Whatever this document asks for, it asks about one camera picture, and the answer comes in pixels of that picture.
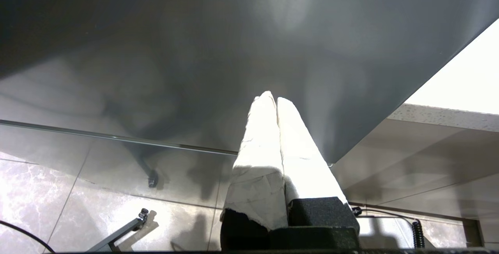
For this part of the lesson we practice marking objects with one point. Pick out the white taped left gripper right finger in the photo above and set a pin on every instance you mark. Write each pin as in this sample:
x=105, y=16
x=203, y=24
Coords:
x=304, y=160

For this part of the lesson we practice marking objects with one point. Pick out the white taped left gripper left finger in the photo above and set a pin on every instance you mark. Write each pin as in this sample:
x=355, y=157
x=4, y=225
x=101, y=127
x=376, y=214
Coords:
x=257, y=148

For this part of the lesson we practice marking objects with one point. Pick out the beige base cabinet front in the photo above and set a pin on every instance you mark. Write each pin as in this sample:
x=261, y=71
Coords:
x=429, y=160

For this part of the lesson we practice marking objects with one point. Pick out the grey metal stand leg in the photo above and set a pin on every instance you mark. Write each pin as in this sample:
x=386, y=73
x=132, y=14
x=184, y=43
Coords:
x=121, y=232

